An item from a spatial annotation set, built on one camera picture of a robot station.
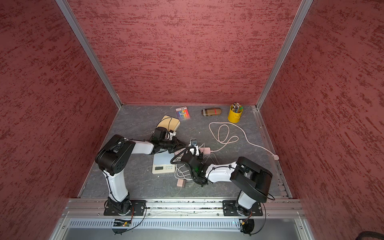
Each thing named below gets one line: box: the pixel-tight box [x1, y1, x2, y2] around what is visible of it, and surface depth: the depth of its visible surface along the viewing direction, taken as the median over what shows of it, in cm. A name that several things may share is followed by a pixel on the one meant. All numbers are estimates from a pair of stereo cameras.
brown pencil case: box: [201, 107, 222, 117], surface depth 116 cm
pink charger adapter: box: [176, 178, 186, 188], surface depth 82 cm
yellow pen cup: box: [227, 104, 244, 124], surface depth 106 cm
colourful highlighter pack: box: [175, 106, 191, 121], surface depth 116 cm
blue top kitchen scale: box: [152, 150, 176, 174], surface depth 88 cm
